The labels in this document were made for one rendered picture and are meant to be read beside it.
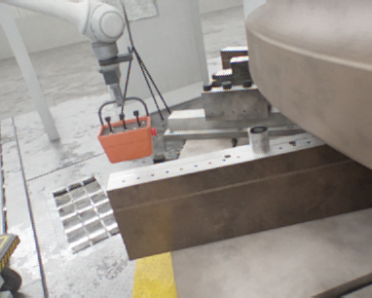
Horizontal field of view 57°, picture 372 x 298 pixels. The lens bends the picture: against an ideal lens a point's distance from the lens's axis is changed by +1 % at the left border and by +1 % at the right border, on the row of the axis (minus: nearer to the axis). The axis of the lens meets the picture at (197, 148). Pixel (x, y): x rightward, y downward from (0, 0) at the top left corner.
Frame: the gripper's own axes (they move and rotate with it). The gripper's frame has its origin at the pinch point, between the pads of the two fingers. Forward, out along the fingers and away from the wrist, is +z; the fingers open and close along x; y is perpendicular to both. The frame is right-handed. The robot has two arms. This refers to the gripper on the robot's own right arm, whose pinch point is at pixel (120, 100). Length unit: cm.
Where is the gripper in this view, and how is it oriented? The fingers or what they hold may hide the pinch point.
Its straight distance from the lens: 136.6
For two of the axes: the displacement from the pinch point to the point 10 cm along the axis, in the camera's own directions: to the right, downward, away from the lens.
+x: 1.3, 4.2, -9.0
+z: 1.6, 8.8, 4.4
